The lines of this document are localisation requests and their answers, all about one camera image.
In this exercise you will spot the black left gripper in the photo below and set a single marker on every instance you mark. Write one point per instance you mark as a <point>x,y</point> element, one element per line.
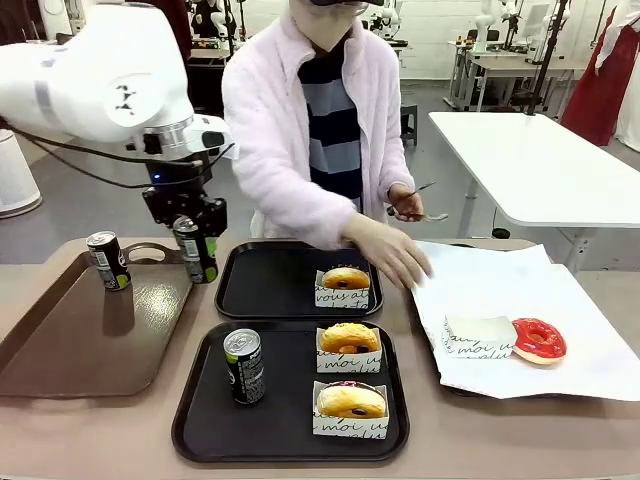
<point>182,200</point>

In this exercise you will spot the black drink can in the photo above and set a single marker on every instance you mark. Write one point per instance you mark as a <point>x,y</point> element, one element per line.
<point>245,370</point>
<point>110,262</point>
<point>197,260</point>

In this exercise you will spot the yellow glazed donut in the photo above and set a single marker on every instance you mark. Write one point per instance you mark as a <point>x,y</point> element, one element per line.
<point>345,340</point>
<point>345,277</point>

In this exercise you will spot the plain glazed donut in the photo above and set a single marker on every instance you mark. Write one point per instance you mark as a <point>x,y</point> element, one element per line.
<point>345,400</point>

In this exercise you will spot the metal tongs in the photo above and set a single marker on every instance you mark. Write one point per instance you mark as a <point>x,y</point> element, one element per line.
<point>425,216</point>

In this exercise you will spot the person's left forearm pink sleeve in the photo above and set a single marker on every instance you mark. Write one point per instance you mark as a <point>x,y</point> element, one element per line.
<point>397,165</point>

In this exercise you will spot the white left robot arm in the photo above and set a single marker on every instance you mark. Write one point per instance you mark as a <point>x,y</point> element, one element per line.
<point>100,75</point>

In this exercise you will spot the person's right forearm pink sleeve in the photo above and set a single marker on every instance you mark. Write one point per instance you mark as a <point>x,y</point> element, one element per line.
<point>300,205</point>

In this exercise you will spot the person's right hand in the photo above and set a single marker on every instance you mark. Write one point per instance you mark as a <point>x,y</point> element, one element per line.
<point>390,255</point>

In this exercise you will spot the person's left hand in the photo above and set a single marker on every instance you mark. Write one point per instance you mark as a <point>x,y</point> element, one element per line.
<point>407,202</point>

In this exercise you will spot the black plastic tray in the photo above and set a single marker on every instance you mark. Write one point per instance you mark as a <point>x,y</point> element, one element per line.
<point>292,430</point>
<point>270,285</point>

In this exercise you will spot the person in pink fleece jacket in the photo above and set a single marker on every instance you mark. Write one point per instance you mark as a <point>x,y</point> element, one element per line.
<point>270,110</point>

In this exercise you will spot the white cylindrical air purifier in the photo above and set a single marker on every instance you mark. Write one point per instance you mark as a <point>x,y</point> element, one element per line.
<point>17,175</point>

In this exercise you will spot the background person in dark clothes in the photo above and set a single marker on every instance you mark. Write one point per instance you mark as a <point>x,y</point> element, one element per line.
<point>182,30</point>

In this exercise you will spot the black stool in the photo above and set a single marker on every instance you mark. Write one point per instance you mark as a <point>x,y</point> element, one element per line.
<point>409,122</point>

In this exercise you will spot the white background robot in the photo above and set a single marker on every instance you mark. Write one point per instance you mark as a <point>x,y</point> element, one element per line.
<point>485,20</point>
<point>387,17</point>

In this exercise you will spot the empty white paper donut box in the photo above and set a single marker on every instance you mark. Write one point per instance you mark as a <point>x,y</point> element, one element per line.
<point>475,335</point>

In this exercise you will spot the white paper sheet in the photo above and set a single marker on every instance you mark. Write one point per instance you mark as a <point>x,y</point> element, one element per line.
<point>500,295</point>

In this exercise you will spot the white table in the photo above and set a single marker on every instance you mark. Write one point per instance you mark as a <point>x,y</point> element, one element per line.
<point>530,160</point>

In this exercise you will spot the background work table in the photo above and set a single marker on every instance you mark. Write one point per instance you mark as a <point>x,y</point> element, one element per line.
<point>510,67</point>

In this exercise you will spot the red glazed donut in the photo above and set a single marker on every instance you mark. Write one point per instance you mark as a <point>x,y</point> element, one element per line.
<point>540,345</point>

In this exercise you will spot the black stand pole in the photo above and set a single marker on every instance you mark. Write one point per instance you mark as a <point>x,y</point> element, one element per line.
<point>550,50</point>

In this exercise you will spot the red dress on mannequin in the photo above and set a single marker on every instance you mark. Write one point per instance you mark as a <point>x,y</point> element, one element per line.
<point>595,90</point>

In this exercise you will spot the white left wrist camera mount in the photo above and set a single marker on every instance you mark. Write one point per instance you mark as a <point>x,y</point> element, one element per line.
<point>227,151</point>

